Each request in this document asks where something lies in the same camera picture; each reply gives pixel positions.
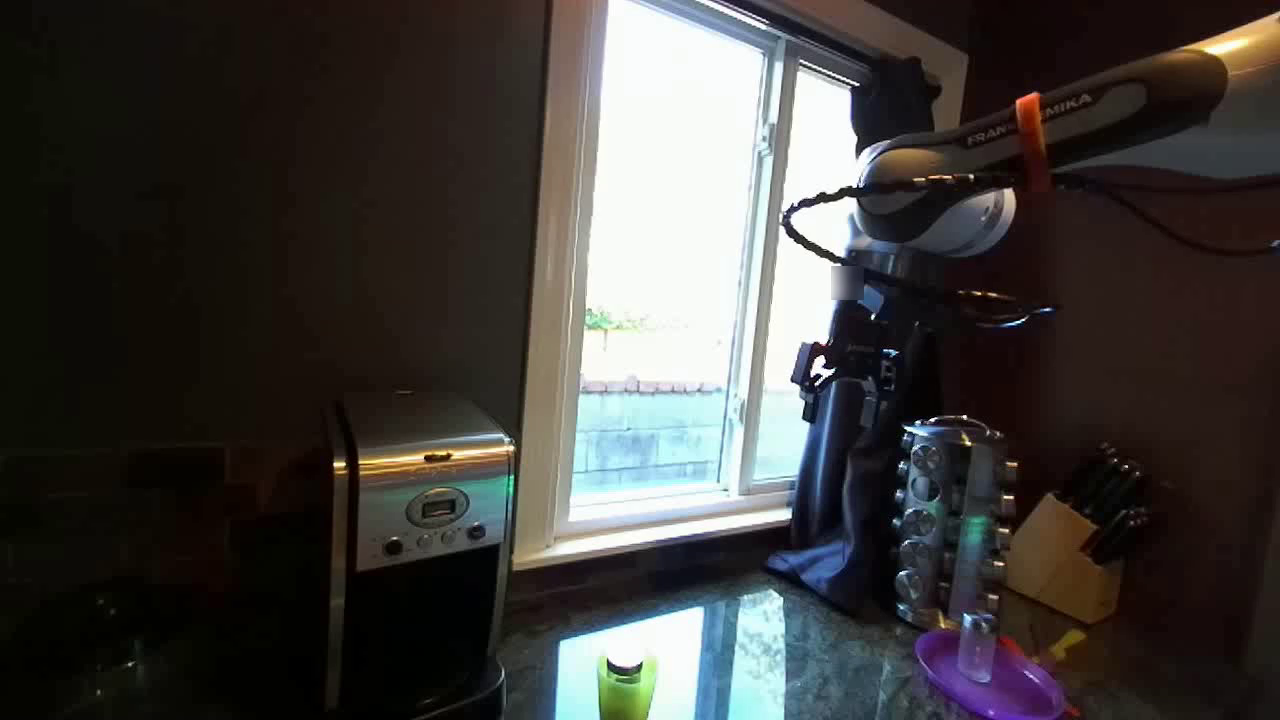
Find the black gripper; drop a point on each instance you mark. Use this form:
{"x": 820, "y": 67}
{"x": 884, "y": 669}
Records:
{"x": 884, "y": 332}

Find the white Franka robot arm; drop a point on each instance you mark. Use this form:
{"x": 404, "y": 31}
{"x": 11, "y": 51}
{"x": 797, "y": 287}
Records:
{"x": 1147, "y": 103}

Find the metal revolving spice rack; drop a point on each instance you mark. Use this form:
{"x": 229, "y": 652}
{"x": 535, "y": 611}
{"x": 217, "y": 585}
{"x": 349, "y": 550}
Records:
{"x": 935, "y": 534}

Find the green translucent plastic cup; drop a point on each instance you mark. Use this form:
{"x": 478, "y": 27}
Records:
{"x": 627, "y": 689}

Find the dark blue curtain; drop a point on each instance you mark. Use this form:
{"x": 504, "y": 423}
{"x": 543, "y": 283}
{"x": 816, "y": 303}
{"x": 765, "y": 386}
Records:
{"x": 832, "y": 534}

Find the white framed window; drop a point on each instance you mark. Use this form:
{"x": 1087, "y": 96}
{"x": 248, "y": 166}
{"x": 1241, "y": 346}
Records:
{"x": 555, "y": 332}

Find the wooden knife block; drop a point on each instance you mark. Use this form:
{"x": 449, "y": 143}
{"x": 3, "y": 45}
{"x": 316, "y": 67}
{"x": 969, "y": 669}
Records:
{"x": 1053, "y": 561}

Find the clear empty glass jar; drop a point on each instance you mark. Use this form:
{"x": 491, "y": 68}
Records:
{"x": 977, "y": 647}

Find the yellow plastic utensil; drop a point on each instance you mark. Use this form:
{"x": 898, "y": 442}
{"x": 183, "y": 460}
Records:
{"x": 1066, "y": 642}

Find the purple plastic plate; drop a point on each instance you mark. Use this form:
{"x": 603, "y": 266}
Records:
{"x": 1001, "y": 695}

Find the silver black coffee maker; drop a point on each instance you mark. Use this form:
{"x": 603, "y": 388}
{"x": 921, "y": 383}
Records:
{"x": 421, "y": 534}

